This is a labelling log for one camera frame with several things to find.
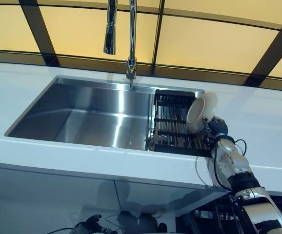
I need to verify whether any dark wire dishwasher plate rack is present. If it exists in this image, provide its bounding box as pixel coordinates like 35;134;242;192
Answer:
194;195;282;234

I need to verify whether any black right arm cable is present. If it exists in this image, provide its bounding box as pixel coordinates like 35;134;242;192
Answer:
213;138;248;194

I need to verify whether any robot right leg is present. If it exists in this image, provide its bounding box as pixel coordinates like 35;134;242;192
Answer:
156;222;169;234

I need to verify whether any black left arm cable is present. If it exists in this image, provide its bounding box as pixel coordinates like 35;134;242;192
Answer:
44;227;76;234

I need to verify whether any cream round plate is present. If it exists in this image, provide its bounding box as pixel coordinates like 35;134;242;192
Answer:
185;91;219;134

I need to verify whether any stainless steel kitchen sink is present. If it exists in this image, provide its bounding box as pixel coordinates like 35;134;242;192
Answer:
4;75;221;158

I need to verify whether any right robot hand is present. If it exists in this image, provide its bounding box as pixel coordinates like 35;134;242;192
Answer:
202;116;229;137

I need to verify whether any black sink dish rack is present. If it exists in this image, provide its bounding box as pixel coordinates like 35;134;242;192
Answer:
152;88;213;154

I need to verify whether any chrome pull-down kitchen faucet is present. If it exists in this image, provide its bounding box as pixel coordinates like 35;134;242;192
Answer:
102;0;139;93

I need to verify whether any white glossy cabinet door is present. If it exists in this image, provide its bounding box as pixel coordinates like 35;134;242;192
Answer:
0;165;121;234
113;179;229;217

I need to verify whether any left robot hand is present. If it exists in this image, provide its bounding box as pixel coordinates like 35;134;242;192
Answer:
80;214;105;233

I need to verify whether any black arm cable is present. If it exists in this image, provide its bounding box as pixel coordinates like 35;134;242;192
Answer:
213;138;248;194
44;227;76;234

